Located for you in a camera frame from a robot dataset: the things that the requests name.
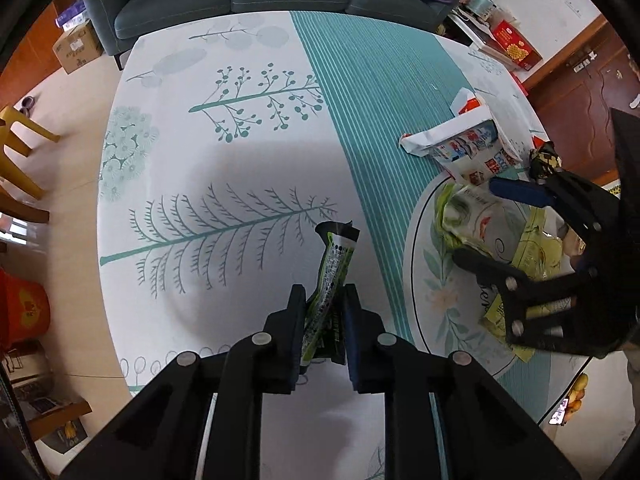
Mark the brown wooden cabinet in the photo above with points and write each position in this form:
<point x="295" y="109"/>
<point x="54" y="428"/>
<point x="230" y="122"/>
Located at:
<point x="575" y="100"/>

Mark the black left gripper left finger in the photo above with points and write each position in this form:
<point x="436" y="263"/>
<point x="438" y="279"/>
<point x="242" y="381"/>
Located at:
<point x="201" y="417"/>

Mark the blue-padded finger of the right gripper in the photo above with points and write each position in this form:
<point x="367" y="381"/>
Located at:
<point x="520" y="191"/>

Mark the red bucket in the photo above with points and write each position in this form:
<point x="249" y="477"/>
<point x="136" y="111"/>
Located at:
<point x="25" y="310"/>

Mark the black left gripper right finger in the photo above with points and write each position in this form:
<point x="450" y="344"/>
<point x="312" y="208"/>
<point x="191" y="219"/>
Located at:
<point x="445" y="417"/>

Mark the cardboard box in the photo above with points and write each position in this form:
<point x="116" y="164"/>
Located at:
<point x="77" y="47"/>

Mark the small red white wrapper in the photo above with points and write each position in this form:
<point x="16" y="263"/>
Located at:
<point x="467" y="101"/>

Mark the yellow-green snack bag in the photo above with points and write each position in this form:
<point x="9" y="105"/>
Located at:
<point x="540" y="255"/>

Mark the black gold wrapper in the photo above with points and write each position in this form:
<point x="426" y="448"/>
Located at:
<point x="544" y="161"/>

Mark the red gift box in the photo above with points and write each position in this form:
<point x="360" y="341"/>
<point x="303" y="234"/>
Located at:
<point x="516" y="46"/>

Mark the white green snack wrapper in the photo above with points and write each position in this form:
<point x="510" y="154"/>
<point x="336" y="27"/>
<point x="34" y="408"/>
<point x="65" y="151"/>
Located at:
<point x="469" y="216"/>

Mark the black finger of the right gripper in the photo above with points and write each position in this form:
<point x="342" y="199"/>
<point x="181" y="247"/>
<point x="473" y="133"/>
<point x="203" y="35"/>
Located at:
<point x="489" y="271"/>

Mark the glass turntable plate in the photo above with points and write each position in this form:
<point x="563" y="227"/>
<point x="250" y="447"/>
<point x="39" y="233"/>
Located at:
<point x="445" y="303"/>

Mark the white blue red wrapper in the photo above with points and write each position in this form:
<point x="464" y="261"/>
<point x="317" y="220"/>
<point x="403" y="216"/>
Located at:
<point x="473" y="154"/>

